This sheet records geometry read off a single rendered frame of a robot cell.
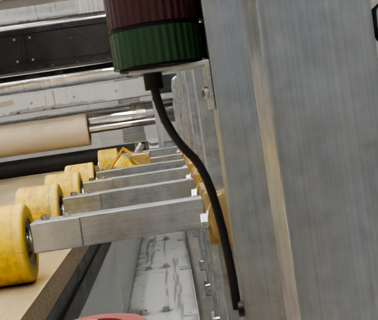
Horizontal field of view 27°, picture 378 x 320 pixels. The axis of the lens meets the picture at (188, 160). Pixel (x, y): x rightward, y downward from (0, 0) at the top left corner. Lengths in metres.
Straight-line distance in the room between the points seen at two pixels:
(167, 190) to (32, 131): 2.09
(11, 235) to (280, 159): 0.56
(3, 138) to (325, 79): 2.89
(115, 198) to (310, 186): 0.80
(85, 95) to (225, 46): 2.58
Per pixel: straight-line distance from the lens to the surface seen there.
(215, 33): 0.50
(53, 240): 0.80
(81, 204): 1.04
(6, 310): 0.71
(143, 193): 1.04
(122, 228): 0.79
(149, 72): 0.49
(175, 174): 1.29
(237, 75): 0.49
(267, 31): 0.25
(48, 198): 1.03
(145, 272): 2.28
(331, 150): 0.25
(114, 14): 0.50
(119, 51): 0.49
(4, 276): 0.80
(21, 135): 3.10
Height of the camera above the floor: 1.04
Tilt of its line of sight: 3 degrees down
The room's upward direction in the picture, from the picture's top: 8 degrees counter-clockwise
